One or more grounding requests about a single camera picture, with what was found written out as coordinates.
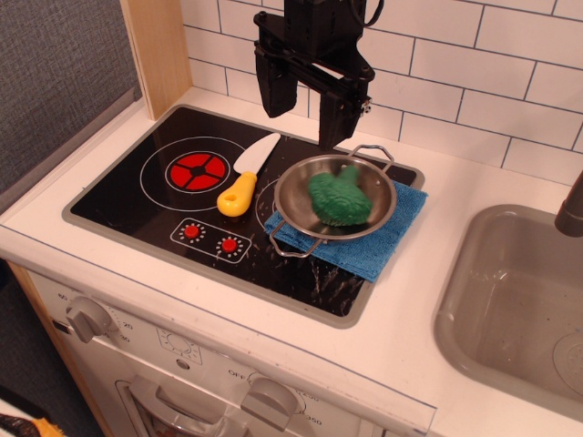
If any right red stove button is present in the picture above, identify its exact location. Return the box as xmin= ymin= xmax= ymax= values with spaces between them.
xmin=220 ymin=239 xmax=239 ymax=253

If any left red stove button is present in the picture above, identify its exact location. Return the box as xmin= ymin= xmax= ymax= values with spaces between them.
xmin=183 ymin=224 xmax=200 ymax=239

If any grey toy sink basin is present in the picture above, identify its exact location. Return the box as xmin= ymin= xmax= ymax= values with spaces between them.
xmin=435 ymin=205 xmax=582 ymax=421

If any yellow handled toy knife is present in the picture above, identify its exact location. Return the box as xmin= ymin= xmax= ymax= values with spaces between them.
xmin=217 ymin=133 xmax=281 ymax=218

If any grey oven knob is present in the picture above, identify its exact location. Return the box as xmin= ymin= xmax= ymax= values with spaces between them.
xmin=66 ymin=297 xmax=112 ymax=343
xmin=240 ymin=378 xmax=299 ymax=432

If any left grey oven knob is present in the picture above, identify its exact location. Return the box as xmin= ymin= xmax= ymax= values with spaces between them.
xmin=66 ymin=297 xmax=112 ymax=343

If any blue microfiber cloth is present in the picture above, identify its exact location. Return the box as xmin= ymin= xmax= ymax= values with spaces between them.
xmin=265 ymin=182 xmax=427 ymax=282

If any red stove button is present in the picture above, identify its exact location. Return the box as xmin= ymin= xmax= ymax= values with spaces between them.
xmin=183 ymin=224 xmax=200 ymax=239
xmin=220 ymin=239 xmax=239 ymax=253

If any orange black object corner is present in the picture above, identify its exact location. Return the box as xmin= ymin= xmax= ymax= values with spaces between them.
xmin=1 ymin=413 xmax=65 ymax=437

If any right grey oven knob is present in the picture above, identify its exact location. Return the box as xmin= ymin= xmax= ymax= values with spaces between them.
xmin=240 ymin=378 xmax=299 ymax=432

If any black toy stovetop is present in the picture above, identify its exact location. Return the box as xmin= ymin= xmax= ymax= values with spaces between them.
xmin=61 ymin=104 xmax=426 ymax=330

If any light wooden post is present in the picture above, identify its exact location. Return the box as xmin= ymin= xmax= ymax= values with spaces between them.
xmin=119 ymin=0 xmax=192 ymax=120

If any grey oven door handle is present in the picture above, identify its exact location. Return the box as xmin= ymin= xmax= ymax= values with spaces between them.
xmin=128 ymin=377 xmax=252 ymax=436

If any stainless steel pan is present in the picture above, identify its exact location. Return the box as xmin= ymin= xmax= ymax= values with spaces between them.
xmin=269 ymin=145 xmax=397 ymax=259

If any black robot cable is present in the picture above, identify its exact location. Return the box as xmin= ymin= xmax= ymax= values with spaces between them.
xmin=345 ymin=0 xmax=384 ymax=27

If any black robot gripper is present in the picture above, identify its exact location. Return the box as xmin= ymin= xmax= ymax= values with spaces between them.
xmin=253 ymin=1 xmax=375 ymax=150

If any green toy broccoli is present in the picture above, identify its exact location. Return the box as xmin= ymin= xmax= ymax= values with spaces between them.
xmin=308 ymin=166 xmax=373 ymax=227

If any grey toy faucet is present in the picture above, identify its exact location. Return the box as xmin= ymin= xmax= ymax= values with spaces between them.
xmin=555 ymin=172 xmax=583 ymax=238

